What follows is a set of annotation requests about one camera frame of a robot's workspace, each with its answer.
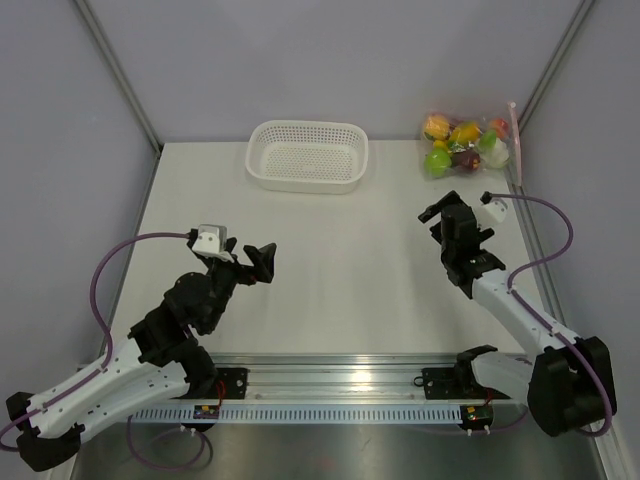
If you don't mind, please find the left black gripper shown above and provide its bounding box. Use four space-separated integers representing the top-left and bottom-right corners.
204 238 276 332

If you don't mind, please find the clear zip top bag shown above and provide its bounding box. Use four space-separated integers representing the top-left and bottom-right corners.
421 101 523 187

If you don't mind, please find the white fake cauliflower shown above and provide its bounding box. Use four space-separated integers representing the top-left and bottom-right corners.
479 139 510 169

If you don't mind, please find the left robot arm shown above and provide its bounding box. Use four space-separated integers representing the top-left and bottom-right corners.
1 227 277 472

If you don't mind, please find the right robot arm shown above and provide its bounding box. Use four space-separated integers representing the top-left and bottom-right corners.
418 191 617 438

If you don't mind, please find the green fake apple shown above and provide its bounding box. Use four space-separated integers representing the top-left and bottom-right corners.
424 148 452 178

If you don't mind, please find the yellow green fake mango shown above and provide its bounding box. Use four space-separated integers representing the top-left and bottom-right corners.
447 121 482 152

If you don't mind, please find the yellow fake fruit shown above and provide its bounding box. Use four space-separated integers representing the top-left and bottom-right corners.
422 114 450 141

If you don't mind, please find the orange red fake peach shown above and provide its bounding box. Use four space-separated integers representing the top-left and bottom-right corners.
489 118 510 139

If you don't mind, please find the white perforated plastic basket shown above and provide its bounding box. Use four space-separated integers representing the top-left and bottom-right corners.
245 120 369 195

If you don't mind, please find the left small circuit board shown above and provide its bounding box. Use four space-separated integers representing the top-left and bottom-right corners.
193 405 221 421

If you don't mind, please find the small circuit board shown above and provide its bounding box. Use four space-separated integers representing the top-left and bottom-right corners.
193 405 221 421
461 405 494 429

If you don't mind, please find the right small circuit board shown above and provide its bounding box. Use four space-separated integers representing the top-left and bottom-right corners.
461 405 494 429

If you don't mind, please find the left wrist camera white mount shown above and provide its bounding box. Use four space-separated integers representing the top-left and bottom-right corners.
189 224 233 262

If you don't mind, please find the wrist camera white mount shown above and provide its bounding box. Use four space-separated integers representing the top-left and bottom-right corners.
189 224 233 262
472 192 508 231

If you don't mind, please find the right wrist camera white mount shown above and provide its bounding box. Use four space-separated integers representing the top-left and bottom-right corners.
472 192 508 231

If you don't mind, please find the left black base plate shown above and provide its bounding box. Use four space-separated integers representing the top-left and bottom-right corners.
181 367 249 400

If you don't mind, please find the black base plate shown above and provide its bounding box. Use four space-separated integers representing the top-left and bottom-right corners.
412 367 509 401
181 367 249 400

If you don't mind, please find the aluminium mounting rail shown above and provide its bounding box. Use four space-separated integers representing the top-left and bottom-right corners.
74 352 531 401

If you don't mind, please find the left aluminium frame post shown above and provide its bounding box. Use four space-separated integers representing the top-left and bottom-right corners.
71 0 163 157

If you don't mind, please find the aluminium frame post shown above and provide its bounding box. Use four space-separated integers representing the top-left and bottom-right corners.
71 0 163 157
518 0 597 133

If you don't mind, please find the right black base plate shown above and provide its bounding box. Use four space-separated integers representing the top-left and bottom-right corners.
412 367 509 401

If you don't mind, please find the white slotted cable duct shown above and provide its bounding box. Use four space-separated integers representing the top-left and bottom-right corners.
133 405 462 425

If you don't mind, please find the right aluminium frame post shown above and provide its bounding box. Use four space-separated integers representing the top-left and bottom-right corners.
518 0 597 133

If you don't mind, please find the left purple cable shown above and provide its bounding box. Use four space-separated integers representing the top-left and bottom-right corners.
0 229 216 471

